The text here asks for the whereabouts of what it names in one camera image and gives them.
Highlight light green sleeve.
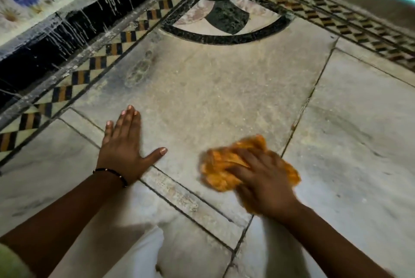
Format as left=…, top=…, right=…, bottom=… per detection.
left=0, top=243, right=34, bottom=278

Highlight person's left forearm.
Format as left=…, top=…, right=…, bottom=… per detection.
left=0, top=171, right=128, bottom=278

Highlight orange cleaning cloth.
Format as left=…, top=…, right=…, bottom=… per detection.
left=200, top=135, right=302, bottom=215

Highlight black thread bracelet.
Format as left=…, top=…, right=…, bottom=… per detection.
left=93, top=168, right=128, bottom=188

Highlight white trousers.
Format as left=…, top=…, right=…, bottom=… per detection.
left=49, top=181, right=166, bottom=278

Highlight person's left hand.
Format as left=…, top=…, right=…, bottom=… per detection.
left=96, top=105, right=168, bottom=186

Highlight person's right forearm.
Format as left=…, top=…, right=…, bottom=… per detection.
left=281, top=202, right=395, bottom=278

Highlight person's right hand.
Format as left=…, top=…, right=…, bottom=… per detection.
left=226, top=148, right=303, bottom=217

